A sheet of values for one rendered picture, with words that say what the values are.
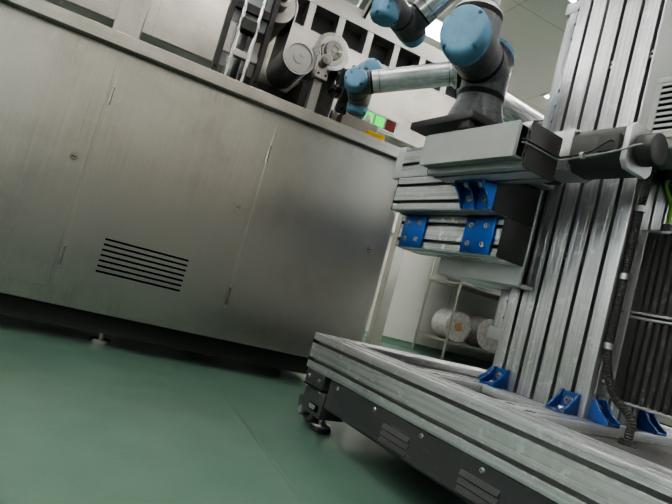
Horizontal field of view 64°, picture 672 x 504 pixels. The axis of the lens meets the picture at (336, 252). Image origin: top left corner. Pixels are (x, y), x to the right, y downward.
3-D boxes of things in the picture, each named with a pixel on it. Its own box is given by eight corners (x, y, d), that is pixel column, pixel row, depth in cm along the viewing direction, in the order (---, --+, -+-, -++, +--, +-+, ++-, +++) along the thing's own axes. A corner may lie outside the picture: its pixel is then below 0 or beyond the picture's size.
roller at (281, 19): (256, 13, 199) (266, -22, 200) (240, 35, 222) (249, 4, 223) (290, 29, 205) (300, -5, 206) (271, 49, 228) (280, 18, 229)
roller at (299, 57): (281, 65, 203) (289, 35, 204) (262, 82, 226) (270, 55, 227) (309, 77, 207) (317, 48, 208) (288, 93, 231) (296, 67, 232)
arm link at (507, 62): (510, 107, 138) (522, 58, 139) (496, 82, 127) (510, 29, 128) (466, 105, 145) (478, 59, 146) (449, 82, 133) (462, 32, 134)
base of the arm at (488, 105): (515, 140, 133) (524, 103, 134) (473, 117, 125) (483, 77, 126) (470, 146, 146) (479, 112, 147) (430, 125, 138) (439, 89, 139)
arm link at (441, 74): (503, 78, 163) (343, 95, 169) (497, 92, 174) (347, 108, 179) (499, 42, 164) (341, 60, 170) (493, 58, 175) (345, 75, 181)
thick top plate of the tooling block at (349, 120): (339, 126, 209) (343, 111, 210) (304, 142, 246) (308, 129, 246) (374, 140, 216) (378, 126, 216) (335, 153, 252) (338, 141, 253)
